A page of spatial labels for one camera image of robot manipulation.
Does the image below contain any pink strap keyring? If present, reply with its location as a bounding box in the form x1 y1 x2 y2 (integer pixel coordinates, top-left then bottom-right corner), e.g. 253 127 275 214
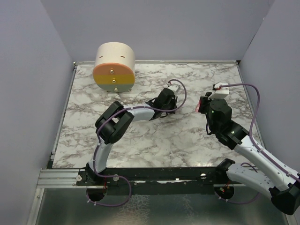
195 100 201 113

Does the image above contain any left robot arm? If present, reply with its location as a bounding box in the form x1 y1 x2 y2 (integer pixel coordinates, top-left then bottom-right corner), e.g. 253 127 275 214
85 84 180 185

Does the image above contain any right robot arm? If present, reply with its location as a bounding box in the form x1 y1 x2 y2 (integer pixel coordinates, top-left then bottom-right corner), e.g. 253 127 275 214
198 92 300 215

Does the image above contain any round cream drawer cabinet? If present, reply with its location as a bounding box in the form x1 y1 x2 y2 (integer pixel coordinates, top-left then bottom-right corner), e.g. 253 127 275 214
92 42 135 93

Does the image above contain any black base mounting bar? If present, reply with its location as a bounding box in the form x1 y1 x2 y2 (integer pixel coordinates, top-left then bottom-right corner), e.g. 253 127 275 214
76 167 229 186

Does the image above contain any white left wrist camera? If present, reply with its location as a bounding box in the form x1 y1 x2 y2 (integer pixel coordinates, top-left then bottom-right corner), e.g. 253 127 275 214
167 82 180 95

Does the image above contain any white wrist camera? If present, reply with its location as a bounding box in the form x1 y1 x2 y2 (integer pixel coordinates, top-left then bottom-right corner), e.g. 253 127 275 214
167 82 180 95
208 82 229 99

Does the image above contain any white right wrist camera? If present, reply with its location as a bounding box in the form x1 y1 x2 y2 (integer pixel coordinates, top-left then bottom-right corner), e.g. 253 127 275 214
208 82 229 99

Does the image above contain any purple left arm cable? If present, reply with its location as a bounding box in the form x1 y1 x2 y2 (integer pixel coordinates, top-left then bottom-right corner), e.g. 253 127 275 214
86 79 187 207

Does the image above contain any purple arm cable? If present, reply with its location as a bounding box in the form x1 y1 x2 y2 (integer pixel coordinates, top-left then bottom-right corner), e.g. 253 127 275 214
86 79 187 207
217 83 300 204

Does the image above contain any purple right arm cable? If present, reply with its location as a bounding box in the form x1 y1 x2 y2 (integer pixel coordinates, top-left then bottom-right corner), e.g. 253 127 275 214
217 83 300 204

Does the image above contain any aluminium frame rail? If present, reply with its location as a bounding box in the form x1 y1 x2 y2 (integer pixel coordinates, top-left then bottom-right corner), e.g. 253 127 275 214
37 169 78 188

